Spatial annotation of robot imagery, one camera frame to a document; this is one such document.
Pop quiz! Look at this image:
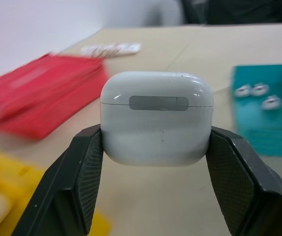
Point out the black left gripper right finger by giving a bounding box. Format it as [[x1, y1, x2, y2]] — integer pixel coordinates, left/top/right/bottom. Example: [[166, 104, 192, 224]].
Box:
[[205, 125, 282, 236]]

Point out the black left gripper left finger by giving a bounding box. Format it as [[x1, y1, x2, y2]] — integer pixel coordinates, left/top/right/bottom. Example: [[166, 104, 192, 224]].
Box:
[[12, 124, 104, 236]]

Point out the yellow tray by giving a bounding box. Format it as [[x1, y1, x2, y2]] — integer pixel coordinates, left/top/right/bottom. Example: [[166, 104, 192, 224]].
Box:
[[0, 144, 111, 236]]

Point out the teal plastic tray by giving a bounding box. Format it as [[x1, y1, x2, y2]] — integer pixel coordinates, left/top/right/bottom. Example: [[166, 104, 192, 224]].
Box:
[[230, 63, 282, 158]]

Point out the white earbud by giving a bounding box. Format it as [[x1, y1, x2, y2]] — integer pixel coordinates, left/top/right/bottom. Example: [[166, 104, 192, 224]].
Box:
[[251, 83, 269, 97], [234, 85, 252, 98], [261, 94, 282, 111]]

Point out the red tray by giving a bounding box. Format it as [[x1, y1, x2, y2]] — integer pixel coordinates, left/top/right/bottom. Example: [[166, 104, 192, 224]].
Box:
[[0, 52, 111, 141]]

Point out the white printed plastic packet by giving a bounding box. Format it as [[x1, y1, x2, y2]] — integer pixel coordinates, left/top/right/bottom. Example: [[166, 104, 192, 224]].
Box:
[[81, 42, 141, 59]]

